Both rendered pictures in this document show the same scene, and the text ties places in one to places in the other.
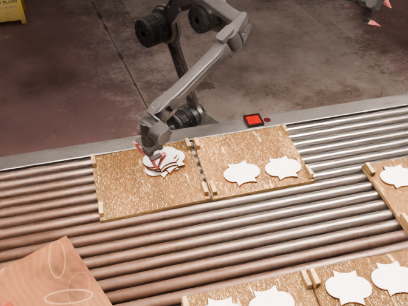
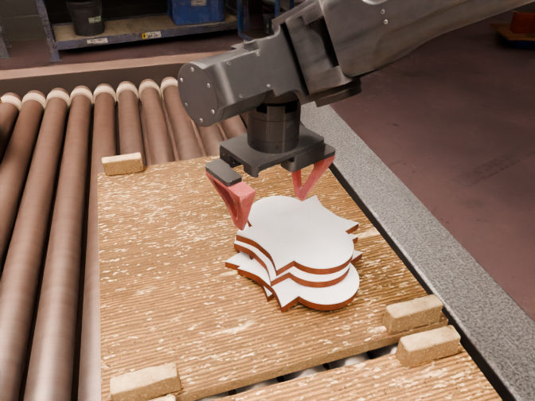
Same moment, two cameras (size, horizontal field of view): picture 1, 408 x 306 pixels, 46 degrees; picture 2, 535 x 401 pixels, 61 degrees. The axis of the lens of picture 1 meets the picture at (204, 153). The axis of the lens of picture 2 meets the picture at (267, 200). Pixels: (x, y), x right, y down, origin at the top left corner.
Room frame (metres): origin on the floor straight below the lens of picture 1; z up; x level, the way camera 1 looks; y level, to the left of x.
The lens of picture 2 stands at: (1.36, -0.24, 1.32)
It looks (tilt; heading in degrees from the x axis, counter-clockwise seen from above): 36 degrees down; 88
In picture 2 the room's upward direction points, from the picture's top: straight up
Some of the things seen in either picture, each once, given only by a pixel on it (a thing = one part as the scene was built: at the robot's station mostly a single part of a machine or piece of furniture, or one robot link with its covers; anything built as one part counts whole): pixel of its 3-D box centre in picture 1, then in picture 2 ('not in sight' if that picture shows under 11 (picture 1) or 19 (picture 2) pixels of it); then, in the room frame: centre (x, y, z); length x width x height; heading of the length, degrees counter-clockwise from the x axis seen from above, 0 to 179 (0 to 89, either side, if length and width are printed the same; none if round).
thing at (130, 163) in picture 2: (101, 209); (123, 164); (1.15, 0.37, 0.95); 0.06 x 0.02 x 0.03; 15
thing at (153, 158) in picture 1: (155, 158); (247, 191); (1.35, 0.19, 1.02); 0.07 x 0.07 x 0.09; 37
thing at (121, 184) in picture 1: (147, 178); (239, 236); (1.34, 0.22, 0.93); 0.41 x 0.35 x 0.02; 105
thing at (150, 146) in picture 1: (148, 138); (273, 125); (1.38, 0.21, 1.09); 0.10 x 0.07 x 0.07; 37
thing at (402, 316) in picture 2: (187, 143); (412, 313); (1.52, 0.07, 0.95); 0.06 x 0.02 x 0.03; 15
